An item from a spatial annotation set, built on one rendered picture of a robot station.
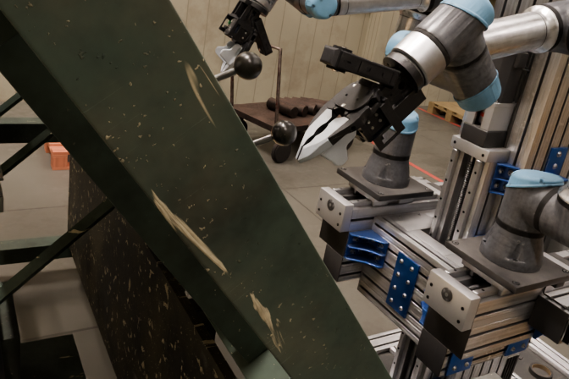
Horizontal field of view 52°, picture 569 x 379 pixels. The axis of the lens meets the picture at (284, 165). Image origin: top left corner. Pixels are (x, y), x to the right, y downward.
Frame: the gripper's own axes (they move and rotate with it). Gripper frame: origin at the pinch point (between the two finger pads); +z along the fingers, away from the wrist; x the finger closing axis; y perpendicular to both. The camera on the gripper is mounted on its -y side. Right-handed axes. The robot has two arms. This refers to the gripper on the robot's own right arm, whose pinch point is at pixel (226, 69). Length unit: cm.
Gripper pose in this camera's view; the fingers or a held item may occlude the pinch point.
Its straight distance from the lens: 169.8
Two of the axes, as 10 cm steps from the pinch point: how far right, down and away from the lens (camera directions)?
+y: -6.8, -3.9, -6.2
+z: -5.4, 8.4, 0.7
